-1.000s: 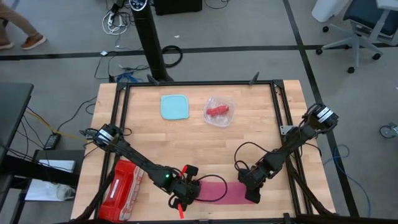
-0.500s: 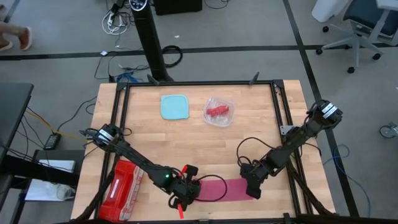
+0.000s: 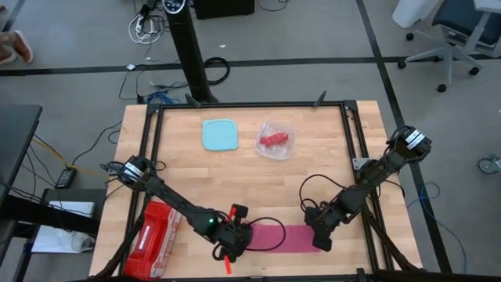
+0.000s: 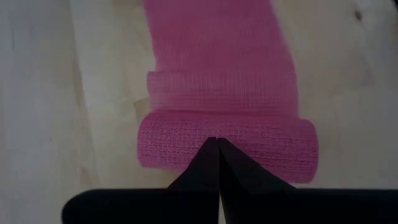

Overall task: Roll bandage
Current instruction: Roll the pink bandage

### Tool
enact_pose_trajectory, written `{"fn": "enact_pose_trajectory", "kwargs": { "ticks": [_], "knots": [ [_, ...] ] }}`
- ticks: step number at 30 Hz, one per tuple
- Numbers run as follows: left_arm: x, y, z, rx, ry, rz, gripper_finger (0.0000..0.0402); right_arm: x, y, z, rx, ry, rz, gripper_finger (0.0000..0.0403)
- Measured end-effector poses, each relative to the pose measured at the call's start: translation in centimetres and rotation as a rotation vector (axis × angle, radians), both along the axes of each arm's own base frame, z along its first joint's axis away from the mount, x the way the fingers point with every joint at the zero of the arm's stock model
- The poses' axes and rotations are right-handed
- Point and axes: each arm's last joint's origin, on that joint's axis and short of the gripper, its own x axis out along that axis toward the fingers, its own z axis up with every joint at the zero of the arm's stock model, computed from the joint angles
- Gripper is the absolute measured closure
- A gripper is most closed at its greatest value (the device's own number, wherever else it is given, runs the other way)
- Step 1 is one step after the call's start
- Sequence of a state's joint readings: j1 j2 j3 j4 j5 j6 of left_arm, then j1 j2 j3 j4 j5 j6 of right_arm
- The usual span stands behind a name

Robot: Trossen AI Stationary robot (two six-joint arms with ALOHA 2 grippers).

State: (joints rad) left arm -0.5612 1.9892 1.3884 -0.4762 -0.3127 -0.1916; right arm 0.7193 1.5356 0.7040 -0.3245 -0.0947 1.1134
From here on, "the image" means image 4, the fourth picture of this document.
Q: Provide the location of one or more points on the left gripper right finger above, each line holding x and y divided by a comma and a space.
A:
242, 174

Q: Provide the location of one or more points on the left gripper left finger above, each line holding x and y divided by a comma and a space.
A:
202, 174

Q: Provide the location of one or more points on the pink elastic bandage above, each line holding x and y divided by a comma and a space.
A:
217, 46

